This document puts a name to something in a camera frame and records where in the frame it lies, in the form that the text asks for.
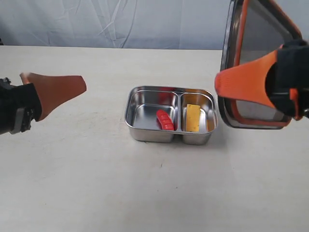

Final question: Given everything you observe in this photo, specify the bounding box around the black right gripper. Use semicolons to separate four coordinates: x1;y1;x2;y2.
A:
214;39;309;120

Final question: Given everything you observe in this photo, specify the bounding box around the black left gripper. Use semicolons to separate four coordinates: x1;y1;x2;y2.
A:
0;72;86;134

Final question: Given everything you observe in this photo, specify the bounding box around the dark transparent box lid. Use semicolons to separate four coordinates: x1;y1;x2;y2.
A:
218;0;302;130

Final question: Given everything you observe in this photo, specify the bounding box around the yellow toy cheese slice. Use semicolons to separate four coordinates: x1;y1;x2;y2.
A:
186;104;200;132

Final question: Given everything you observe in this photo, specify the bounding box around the red toy sausage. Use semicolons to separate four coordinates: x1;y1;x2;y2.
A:
156;110;174;131

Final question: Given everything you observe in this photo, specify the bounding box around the stainless steel lunch box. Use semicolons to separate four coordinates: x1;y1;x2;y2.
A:
125;86;218;145

